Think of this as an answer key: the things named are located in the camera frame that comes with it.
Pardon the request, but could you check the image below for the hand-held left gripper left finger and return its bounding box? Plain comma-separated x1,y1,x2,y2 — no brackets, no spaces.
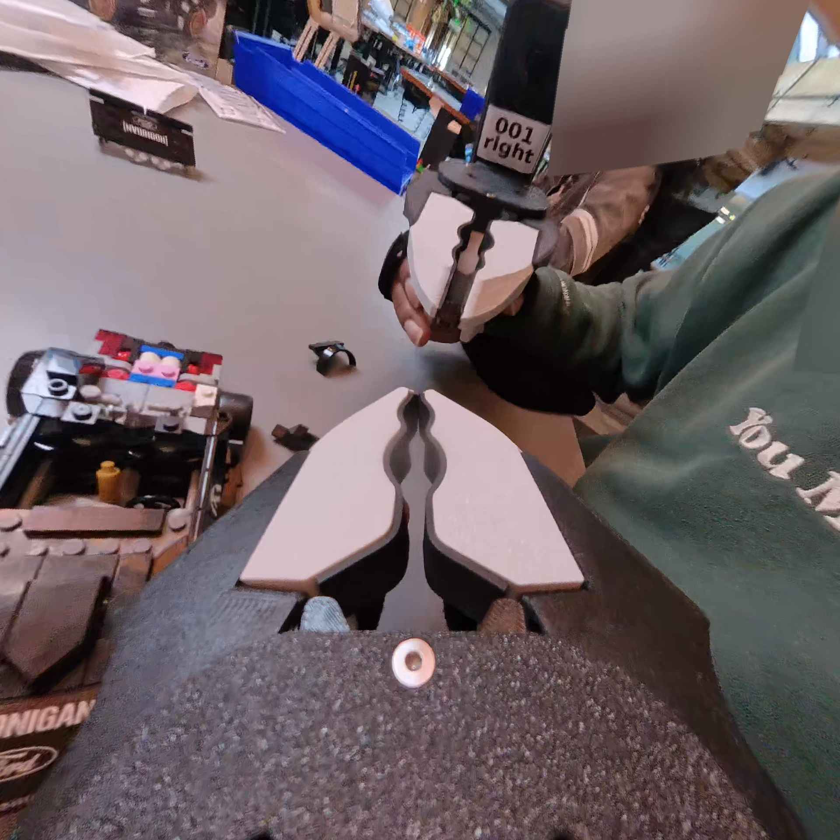
239,387,414,592

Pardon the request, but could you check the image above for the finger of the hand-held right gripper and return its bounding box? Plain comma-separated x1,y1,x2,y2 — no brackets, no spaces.
458,220,542,344
407,193,490,317

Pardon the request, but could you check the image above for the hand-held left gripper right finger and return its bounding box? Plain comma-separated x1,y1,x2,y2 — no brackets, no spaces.
419,390,586,596

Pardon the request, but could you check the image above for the small black lego arch piece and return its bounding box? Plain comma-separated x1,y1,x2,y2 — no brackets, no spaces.
308,341,357,376

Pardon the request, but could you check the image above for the black lego car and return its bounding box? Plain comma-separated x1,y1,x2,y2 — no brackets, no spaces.
0,328,253,808

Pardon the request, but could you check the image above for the black lego roof panel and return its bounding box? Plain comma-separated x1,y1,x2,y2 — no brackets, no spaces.
88,92,198,173

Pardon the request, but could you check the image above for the person's right forearm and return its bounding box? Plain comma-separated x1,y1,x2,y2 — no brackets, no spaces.
518,174,840,401

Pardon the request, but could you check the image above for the lego set box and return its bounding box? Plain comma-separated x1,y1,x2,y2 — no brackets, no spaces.
85,0,237,86

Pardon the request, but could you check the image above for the person's right hand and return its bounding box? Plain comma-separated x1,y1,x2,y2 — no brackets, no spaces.
392,252,463,347

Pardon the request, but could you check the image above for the black wrist rest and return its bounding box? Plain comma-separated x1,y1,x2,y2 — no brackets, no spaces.
462,315,598,416

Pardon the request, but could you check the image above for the printed white paper sheet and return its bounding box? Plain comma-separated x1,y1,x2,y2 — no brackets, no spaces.
200,85,286,134

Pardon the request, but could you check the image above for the crumpled white paper bag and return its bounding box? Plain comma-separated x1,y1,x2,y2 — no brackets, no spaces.
0,13,198,116

